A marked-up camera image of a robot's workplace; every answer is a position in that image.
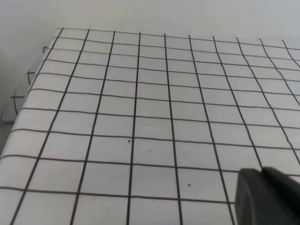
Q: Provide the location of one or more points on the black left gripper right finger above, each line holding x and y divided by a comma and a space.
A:
286, 190

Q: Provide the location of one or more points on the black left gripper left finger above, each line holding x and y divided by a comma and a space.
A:
255, 202

